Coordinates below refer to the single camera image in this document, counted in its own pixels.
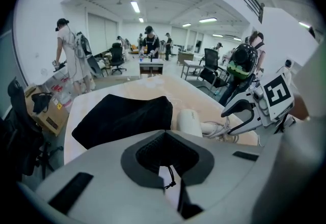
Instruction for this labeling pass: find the black drawstring bag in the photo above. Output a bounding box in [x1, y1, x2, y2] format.
[71, 93, 177, 190]

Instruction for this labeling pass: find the white metal-frame table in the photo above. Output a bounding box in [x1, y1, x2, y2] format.
[180, 59, 205, 81]

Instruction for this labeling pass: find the brown cardboard box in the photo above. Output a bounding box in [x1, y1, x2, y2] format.
[24, 85, 70, 137]

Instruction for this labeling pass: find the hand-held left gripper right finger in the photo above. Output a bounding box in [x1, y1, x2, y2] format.
[165, 130, 268, 220]

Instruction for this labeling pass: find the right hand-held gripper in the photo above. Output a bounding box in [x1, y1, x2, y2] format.
[220, 73, 298, 134]

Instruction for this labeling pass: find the black handbag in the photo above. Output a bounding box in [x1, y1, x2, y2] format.
[31, 91, 55, 115]

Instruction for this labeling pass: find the brown wooden desk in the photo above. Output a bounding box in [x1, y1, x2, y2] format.
[176, 50, 195, 66]

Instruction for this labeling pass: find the black mesh chair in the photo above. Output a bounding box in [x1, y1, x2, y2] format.
[199, 47, 230, 92]

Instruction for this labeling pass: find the grey hard-shell backpack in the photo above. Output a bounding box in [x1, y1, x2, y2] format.
[73, 31, 103, 79]

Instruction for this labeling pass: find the dark armchair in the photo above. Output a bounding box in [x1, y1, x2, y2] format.
[93, 57, 111, 78]

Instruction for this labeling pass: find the person's right forearm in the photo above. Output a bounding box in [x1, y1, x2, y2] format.
[291, 92, 311, 121]

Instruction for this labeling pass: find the person's light t-shirt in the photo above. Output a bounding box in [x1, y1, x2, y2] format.
[254, 36, 326, 224]

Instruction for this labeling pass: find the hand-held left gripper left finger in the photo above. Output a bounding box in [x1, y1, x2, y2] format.
[17, 129, 184, 224]

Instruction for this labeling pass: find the long white desk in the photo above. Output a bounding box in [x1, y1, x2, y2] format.
[32, 63, 75, 92]

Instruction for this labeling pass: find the white hair dryer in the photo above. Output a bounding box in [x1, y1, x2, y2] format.
[176, 108, 240, 144]

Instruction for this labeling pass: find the dark teal wall board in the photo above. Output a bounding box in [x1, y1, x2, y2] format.
[0, 29, 26, 117]

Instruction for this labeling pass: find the black office chair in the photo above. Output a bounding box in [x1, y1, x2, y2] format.
[0, 76, 65, 181]
[108, 42, 128, 76]

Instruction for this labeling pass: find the small white desk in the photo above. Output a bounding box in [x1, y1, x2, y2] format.
[138, 58, 165, 80]

